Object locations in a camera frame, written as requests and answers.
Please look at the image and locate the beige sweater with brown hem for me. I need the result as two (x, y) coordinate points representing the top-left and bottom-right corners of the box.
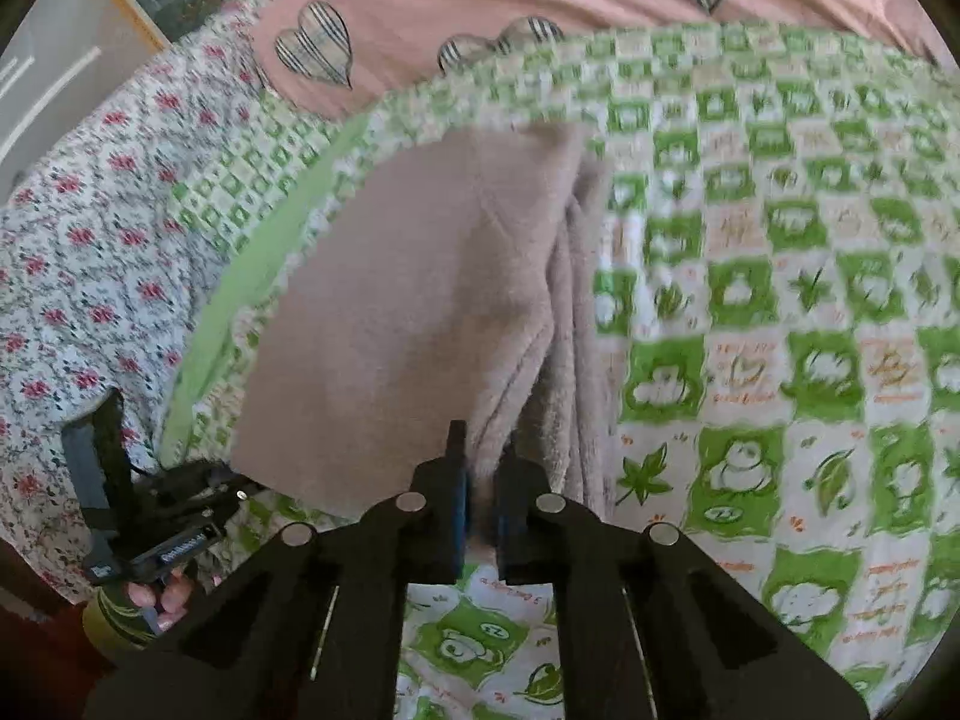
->
(229, 124), (610, 517)

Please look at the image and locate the person's left hand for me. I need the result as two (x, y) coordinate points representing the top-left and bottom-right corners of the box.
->
(125, 567), (197, 632)

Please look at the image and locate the dark red fuzzy sleeve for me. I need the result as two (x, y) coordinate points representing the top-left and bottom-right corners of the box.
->
(2, 585), (162, 718)

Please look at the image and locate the white red floral bed sheet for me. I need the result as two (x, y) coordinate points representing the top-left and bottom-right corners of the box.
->
(2, 0), (293, 603)

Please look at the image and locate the green white patterned bedspread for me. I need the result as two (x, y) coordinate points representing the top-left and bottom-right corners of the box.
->
(158, 23), (958, 713)

